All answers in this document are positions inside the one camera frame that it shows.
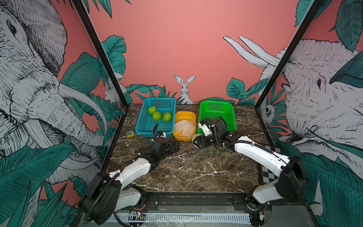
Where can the white foam net in tub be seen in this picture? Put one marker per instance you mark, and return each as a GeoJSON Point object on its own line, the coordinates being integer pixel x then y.
{"type": "Point", "coordinates": [184, 128]}

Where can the teal plastic basket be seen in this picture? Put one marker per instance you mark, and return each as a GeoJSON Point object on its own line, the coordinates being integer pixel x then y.
{"type": "Point", "coordinates": [146, 125]}

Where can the white foam net sleeve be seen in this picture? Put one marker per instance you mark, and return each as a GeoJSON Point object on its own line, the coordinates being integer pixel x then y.
{"type": "Point", "coordinates": [194, 141]}

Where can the black white checkerboard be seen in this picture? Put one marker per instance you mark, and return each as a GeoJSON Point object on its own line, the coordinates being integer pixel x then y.
{"type": "Point", "coordinates": [266, 176]}

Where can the yellow plastic tub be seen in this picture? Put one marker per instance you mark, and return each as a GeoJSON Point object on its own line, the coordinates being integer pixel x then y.
{"type": "Point", "coordinates": [185, 115]}

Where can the black left frame post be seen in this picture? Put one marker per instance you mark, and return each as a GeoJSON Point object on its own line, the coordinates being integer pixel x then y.
{"type": "Point", "coordinates": [87, 23]}

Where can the black frame post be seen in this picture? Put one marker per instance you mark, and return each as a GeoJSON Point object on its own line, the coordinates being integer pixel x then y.
{"type": "Point", "coordinates": [87, 23]}
{"type": "Point", "coordinates": [302, 28]}

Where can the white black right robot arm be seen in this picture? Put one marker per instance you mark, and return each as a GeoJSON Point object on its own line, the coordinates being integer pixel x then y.
{"type": "Point", "coordinates": [291, 172]}

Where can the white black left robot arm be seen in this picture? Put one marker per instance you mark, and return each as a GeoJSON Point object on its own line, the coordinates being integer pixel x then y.
{"type": "Point", "coordinates": [110, 192]}

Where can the black right frame post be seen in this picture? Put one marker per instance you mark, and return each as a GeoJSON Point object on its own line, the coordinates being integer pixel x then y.
{"type": "Point", "coordinates": [302, 28]}

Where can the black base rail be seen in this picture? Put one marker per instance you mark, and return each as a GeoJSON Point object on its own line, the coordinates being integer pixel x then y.
{"type": "Point", "coordinates": [195, 201]}

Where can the bright green plastic basket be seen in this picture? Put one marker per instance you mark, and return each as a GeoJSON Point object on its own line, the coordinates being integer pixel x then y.
{"type": "Point", "coordinates": [215, 109]}

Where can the green custard apple back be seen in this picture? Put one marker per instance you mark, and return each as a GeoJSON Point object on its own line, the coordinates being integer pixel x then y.
{"type": "Point", "coordinates": [152, 109]}

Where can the small yellow blue object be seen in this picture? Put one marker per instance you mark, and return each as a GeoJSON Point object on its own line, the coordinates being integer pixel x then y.
{"type": "Point", "coordinates": [130, 134]}

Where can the green custard apple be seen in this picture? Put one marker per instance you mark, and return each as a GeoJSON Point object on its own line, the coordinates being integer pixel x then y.
{"type": "Point", "coordinates": [157, 116]}
{"type": "Point", "coordinates": [152, 109]}
{"type": "Point", "coordinates": [167, 117]}

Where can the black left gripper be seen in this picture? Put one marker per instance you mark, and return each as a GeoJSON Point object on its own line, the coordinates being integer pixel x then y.
{"type": "Point", "coordinates": [176, 147]}

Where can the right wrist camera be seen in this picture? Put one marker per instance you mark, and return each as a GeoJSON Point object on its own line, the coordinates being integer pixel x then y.
{"type": "Point", "coordinates": [204, 129]}

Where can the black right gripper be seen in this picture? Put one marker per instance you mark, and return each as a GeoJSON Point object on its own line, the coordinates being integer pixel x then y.
{"type": "Point", "coordinates": [199, 138]}

